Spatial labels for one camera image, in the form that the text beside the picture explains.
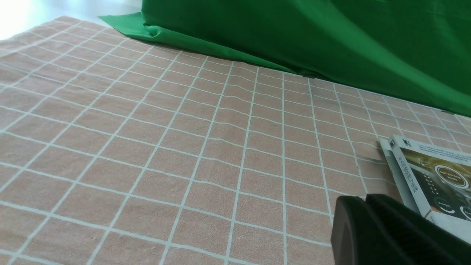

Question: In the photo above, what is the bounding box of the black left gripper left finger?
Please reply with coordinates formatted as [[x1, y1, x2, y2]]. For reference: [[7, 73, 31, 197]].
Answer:
[[331, 196, 407, 265]]

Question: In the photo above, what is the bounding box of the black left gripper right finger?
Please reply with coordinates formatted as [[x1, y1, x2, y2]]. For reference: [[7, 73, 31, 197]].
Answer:
[[365, 194, 471, 265]]

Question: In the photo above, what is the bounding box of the white book with dark cover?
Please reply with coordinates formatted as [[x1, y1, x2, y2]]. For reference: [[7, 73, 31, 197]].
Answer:
[[389, 135, 471, 243]]

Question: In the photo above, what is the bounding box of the green backdrop cloth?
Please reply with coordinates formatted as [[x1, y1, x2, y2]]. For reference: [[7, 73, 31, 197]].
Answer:
[[101, 0, 471, 116]]

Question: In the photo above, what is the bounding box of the pink checkered tablecloth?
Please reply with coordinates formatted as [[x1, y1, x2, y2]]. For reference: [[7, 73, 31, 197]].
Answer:
[[0, 17, 470, 265]]

